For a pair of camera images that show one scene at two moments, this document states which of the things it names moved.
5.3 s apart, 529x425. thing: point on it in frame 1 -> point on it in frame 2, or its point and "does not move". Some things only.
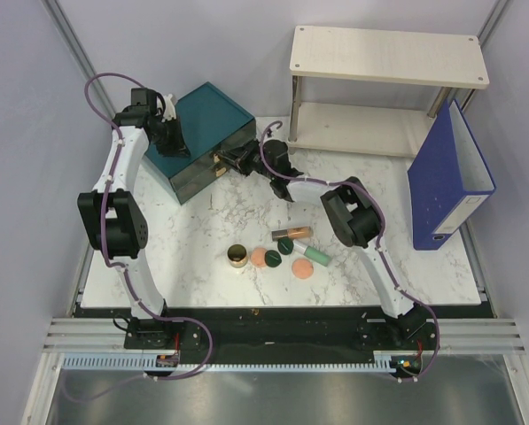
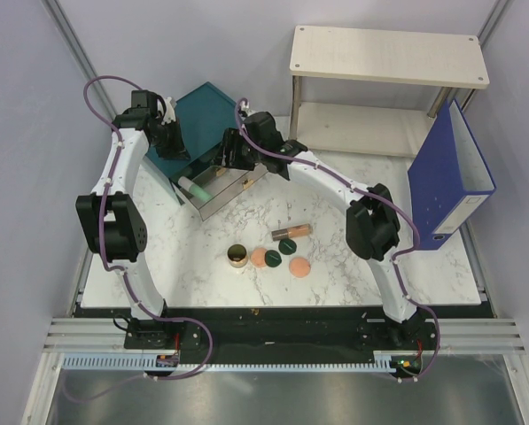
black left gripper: [179, 148] does not move
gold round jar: [237, 256] does not move
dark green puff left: [272, 258] does not move
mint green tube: [311, 252] -> [190, 187]
